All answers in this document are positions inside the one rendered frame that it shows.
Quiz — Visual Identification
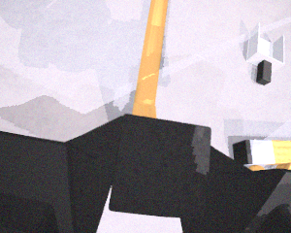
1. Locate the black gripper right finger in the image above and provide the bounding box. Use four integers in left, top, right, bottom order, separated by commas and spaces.
179, 147, 291, 233

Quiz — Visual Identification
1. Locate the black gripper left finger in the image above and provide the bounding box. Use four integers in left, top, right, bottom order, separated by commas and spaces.
0, 116, 123, 233

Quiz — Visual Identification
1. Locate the long yellow pole with dark tip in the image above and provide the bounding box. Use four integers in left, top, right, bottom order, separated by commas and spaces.
232, 140, 291, 171

